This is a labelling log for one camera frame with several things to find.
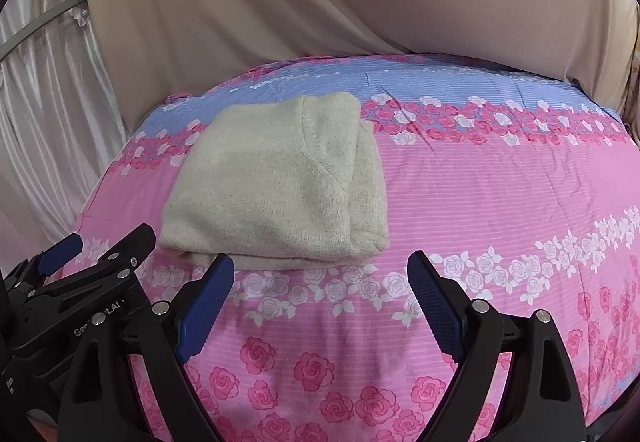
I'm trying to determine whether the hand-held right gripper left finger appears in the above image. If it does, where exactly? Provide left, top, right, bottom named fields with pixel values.
left=57, top=253, right=236, bottom=442

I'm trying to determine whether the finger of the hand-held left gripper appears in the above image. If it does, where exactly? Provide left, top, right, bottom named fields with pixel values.
left=11, top=233, right=85, bottom=290
left=24, top=223, right=157, bottom=320

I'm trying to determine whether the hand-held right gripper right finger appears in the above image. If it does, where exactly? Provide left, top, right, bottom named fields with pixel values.
left=406, top=251, right=587, bottom=442

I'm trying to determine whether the cream knit sweater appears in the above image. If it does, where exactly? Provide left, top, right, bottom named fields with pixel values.
left=160, top=92, right=391, bottom=270

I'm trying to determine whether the pink floral bedsheet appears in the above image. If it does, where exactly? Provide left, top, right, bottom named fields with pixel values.
left=65, top=52, right=640, bottom=442

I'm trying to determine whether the white satin curtain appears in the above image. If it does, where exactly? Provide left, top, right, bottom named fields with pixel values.
left=0, top=0, right=131, bottom=263

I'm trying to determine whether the grey metal rod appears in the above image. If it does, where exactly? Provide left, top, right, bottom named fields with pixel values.
left=0, top=0, right=89, bottom=65

